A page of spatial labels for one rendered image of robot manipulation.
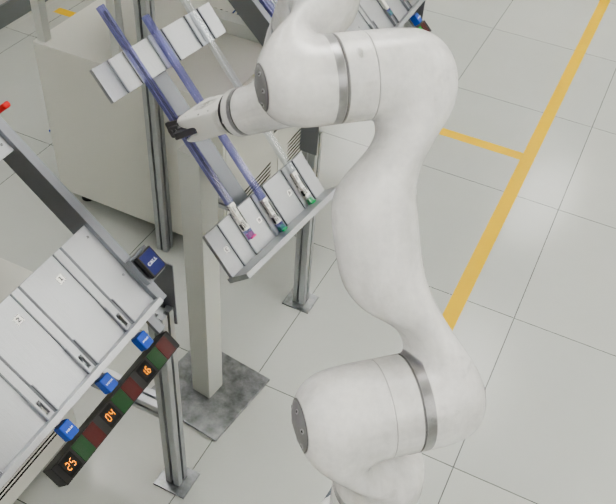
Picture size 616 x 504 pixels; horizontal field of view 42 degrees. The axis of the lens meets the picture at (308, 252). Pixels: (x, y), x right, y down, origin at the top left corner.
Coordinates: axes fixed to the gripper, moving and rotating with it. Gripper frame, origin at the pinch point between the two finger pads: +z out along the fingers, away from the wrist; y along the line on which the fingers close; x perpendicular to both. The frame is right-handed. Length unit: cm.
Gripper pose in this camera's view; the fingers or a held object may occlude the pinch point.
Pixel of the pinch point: (180, 125)
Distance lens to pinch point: 154.8
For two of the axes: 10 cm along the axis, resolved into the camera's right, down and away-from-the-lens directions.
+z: -7.3, 0.4, 6.8
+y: -5.5, 5.5, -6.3
